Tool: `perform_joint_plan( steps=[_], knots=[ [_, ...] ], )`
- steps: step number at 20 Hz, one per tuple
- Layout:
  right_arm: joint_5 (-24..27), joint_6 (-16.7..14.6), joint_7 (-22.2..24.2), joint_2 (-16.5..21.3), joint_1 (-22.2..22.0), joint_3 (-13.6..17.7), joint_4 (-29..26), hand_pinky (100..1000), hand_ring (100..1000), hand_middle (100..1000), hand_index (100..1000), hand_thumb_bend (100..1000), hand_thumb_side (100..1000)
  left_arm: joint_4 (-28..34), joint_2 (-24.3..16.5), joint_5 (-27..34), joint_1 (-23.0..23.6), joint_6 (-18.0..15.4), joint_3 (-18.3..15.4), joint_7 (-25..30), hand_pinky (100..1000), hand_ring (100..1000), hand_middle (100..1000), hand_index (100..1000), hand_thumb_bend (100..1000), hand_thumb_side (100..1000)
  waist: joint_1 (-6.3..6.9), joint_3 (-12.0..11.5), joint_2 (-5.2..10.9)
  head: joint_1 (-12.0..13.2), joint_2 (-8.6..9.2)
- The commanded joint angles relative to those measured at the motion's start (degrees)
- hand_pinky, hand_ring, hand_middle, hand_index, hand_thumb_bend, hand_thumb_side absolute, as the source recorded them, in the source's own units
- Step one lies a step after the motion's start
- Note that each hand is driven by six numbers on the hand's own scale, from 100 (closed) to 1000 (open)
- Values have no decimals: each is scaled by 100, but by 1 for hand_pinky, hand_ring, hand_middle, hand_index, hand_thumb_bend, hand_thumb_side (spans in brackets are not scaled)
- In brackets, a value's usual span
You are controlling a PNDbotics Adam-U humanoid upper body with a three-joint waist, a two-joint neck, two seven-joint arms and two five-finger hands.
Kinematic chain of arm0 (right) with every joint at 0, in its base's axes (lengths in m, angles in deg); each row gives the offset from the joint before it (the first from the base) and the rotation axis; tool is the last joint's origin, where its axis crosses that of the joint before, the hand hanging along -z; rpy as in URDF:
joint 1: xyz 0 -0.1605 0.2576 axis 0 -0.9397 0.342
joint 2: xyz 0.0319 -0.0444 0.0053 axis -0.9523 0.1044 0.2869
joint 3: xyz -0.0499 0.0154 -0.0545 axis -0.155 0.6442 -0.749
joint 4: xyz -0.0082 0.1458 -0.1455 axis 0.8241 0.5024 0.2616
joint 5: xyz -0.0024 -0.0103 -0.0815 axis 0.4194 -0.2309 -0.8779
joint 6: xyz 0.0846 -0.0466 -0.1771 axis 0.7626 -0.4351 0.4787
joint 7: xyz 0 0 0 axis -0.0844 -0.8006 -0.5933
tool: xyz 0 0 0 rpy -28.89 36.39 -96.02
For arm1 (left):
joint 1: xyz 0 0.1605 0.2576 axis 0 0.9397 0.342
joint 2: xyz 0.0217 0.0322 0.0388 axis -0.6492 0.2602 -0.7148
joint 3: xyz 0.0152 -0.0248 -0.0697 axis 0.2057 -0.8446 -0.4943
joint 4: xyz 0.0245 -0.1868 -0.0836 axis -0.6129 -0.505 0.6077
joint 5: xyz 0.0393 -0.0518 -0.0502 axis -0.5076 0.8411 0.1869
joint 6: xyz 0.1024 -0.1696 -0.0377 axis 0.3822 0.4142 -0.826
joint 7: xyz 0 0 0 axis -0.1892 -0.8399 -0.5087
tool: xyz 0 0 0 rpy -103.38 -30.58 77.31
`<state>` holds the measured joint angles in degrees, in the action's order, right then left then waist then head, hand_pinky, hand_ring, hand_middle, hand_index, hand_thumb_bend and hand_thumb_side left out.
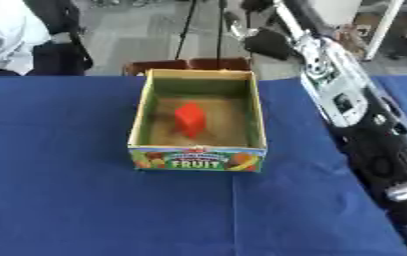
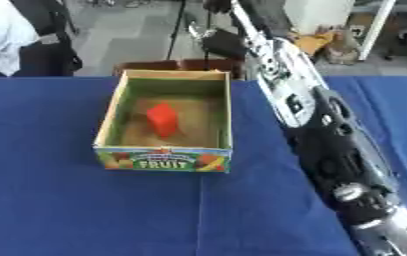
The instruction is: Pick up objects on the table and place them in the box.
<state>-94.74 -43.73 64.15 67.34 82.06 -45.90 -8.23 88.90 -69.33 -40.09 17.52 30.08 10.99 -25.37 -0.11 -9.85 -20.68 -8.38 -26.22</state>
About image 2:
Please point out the yellow bag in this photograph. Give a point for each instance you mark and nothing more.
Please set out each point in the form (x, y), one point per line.
(312, 41)

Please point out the red block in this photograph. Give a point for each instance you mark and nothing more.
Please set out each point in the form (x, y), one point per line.
(163, 120)

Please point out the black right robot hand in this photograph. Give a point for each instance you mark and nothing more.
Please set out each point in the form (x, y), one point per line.
(225, 45)

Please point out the white cabinet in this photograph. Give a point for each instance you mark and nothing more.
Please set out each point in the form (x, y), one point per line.
(317, 15)

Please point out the silver and black right robot arm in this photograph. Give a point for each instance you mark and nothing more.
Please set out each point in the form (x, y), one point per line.
(335, 153)

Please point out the cardboard box with green inside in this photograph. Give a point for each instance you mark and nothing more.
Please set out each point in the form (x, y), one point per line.
(165, 159)

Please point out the white post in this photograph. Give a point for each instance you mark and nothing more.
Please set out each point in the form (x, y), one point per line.
(377, 26)

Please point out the black tripod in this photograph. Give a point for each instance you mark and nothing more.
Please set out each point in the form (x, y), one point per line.
(176, 30)

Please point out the tan paper bag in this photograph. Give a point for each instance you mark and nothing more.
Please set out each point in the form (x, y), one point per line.
(343, 48)

